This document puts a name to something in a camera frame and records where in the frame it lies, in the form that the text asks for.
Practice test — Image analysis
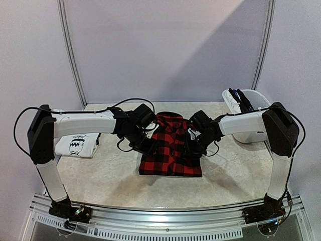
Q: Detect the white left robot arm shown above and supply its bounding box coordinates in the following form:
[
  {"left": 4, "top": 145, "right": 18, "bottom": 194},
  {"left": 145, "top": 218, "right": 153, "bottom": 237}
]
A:
[{"left": 27, "top": 103, "right": 156, "bottom": 218}]

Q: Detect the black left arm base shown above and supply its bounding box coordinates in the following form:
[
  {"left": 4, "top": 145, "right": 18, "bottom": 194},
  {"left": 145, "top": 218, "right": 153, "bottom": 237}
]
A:
[{"left": 49, "top": 197, "right": 93, "bottom": 223}]

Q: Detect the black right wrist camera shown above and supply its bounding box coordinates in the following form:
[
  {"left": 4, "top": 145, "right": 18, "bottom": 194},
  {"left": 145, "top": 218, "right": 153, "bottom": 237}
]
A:
[{"left": 190, "top": 110, "right": 213, "bottom": 132}]

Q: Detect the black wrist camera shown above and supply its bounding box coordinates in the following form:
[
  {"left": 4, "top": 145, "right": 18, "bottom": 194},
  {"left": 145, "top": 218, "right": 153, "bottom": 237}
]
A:
[
  {"left": 133, "top": 103, "right": 156, "bottom": 129},
  {"left": 190, "top": 110, "right": 213, "bottom": 132}
]

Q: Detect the aluminium frame post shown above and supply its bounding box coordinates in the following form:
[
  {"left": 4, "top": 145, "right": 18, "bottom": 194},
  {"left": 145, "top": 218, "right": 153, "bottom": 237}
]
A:
[
  {"left": 251, "top": 0, "right": 275, "bottom": 90},
  {"left": 57, "top": 0, "right": 87, "bottom": 107}
]

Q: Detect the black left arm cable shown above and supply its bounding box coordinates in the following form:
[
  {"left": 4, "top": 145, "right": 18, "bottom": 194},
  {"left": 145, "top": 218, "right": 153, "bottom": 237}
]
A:
[{"left": 14, "top": 97, "right": 156, "bottom": 158}]

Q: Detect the white plastic laundry basket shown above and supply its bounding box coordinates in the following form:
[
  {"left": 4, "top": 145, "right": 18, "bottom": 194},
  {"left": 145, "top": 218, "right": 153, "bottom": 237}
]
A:
[{"left": 222, "top": 88, "right": 273, "bottom": 144}]

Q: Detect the left aluminium frame post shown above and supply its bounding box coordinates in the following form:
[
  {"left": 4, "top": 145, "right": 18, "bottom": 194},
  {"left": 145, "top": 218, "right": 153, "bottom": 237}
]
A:
[{"left": 57, "top": 0, "right": 87, "bottom": 107}]

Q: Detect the white and green t-shirt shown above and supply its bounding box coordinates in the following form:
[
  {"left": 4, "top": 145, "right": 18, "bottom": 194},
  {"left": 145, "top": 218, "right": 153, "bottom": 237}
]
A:
[{"left": 54, "top": 133, "right": 101, "bottom": 158}]

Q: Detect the aluminium front rail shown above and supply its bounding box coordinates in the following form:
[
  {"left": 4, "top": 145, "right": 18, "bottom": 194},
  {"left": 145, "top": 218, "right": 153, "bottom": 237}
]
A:
[{"left": 22, "top": 195, "right": 313, "bottom": 240}]

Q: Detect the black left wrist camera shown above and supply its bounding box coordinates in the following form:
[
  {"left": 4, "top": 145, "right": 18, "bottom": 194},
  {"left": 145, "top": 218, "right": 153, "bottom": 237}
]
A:
[{"left": 133, "top": 103, "right": 156, "bottom": 129}]

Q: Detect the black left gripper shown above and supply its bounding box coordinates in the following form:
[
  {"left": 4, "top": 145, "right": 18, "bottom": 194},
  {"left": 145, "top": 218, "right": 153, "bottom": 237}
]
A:
[{"left": 123, "top": 126, "right": 159, "bottom": 157}]

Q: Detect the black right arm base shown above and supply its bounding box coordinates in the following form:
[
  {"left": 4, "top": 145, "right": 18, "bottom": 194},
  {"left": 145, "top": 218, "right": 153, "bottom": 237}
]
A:
[{"left": 242, "top": 191, "right": 293, "bottom": 225}]

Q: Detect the dark patterned clothes pile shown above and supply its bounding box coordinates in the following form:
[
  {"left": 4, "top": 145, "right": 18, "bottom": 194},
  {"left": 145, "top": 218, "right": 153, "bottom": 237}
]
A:
[{"left": 228, "top": 88, "right": 254, "bottom": 112}]

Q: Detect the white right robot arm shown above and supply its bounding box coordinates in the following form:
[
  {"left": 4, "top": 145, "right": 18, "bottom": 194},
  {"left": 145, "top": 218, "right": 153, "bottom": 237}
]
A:
[{"left": 183, "top": 102, "right": 299, "bottom": 200}]

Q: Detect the right aluminium frame post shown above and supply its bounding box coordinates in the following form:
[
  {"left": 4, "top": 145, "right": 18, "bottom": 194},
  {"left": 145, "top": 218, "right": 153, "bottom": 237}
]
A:
[{"left": 251, "top": 0, "right": 275, "bottom": 90}]

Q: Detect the red black plaid flannel shirt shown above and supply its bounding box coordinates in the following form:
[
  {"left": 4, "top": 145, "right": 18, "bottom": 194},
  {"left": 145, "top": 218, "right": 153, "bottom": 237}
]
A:
[{"left": 138, "top": 111, "right": 203, "bottom": 177}]

